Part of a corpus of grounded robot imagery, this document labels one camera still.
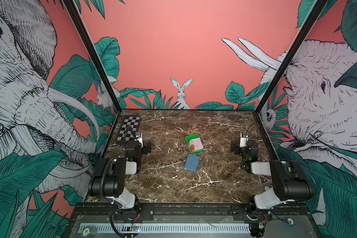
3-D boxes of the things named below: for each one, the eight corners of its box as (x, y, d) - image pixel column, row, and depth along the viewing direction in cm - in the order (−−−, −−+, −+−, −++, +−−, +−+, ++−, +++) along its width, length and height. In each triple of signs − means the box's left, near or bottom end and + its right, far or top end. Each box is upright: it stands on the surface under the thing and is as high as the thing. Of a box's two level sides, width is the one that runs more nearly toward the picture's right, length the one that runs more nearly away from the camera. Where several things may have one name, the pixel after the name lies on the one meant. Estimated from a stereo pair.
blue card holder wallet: (183, 168, 91) (183, 167, 90) (188, 154, 98) (188, 153, 96) (196, 173, 90) (196, 171, 88) (200, 158, 96) (200, 156, 94)
